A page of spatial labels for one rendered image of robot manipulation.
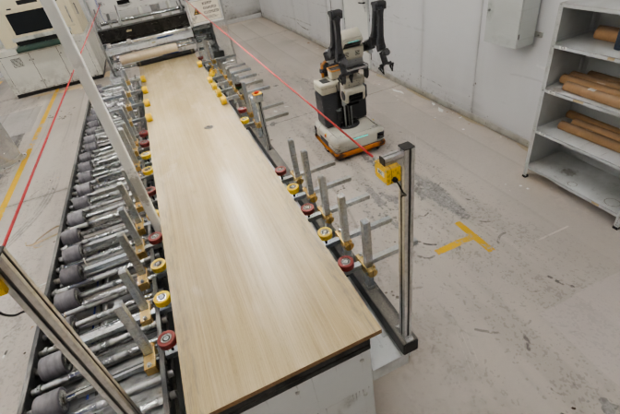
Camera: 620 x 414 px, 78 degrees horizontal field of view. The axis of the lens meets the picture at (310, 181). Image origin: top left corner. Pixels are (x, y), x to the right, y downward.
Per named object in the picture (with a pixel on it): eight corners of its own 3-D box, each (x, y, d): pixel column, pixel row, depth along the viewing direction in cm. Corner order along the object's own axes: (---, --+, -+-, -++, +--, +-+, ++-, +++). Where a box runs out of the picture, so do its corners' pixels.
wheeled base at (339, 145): (315, 137, 480) (312, 120, 466) (359, 124, 495) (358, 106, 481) (337, 161, 427) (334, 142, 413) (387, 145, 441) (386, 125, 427)
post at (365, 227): (371, 284, 203) (366, 216, 175) (375, 289, 200) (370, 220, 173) (365, 287, 202) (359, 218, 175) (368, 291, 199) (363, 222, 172)
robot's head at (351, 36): (335, 39, 377) (338, 29, 363) (354, 34, 382) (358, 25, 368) (340, 52, 374) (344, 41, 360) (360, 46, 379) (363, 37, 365)
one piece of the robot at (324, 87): (318, 129, 468) (309, 63, 420) (358, 117, 480) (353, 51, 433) (329, 140, 441) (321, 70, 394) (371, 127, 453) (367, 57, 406)
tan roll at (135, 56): (212, 41, 575) (209, 32, 568) (214, 42, 565) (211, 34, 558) (113, 65, 539) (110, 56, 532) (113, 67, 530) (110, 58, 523)
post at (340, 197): (349, 256, 223) (341, 191, 196) (352, 260, 220) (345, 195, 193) (344, 258, 222) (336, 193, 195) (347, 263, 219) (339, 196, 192)
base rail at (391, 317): (213, 70, 578) (210, 64, 572) (418, 348, 177) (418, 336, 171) (208, 71, 576) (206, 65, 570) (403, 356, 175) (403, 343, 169)
